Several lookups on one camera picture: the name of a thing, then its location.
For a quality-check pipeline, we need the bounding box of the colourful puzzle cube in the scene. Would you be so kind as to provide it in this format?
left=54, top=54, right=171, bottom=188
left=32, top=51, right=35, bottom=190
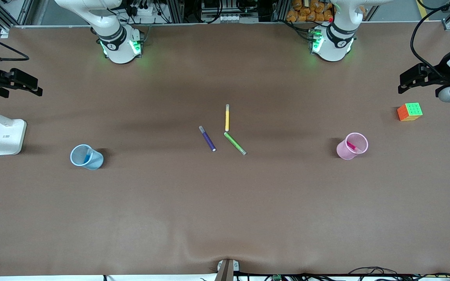
left=397, top=102, right=423, bottom=122

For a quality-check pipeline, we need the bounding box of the white stand base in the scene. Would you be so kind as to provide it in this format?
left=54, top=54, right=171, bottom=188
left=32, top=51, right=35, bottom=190
left=0, top=105, right=27, bottom=156

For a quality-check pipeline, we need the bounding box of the pink mesh cup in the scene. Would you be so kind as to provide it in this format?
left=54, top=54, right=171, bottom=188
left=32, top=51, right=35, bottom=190
left=336, top=132, right=369, bottom=160

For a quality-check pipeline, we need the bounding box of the blue mesh cup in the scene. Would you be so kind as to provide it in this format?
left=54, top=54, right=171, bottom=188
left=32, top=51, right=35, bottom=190
left=70, top=144, right=104, bottom=171

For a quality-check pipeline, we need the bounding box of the orange snack bag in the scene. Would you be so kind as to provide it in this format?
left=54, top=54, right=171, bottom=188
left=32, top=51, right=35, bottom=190
left=286, top=0, right=334, bottom=23

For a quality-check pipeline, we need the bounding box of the white power strip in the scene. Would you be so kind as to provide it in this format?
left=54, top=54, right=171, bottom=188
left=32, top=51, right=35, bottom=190
left=128, top=3, right=156, bottom=17

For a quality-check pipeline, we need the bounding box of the green marker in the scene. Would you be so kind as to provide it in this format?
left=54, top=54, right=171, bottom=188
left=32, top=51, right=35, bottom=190
left=223, top=132, right=247, bottom=156

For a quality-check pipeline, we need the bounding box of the purple marker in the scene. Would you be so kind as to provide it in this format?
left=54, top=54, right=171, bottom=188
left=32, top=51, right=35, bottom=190
left=198, top=125, right=217, bottom=152

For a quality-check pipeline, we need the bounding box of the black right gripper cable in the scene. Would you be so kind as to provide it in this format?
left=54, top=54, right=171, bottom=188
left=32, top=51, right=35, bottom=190
left=0, top=27, right=30, bottom=64

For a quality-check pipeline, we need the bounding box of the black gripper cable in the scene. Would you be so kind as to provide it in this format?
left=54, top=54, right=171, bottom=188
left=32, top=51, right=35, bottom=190
left=410, top=0, right=450, bottom=78
left=0, top=27, right=30, bottom=64

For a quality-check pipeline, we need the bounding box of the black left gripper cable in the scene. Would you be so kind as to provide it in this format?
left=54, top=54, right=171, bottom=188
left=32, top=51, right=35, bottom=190
left=410, top=0, right=450, bottom=78

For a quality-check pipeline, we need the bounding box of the metal table edge bracket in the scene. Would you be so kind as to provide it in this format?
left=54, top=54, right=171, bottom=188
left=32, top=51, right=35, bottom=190
left=214, top=259, right=240, bottom=281

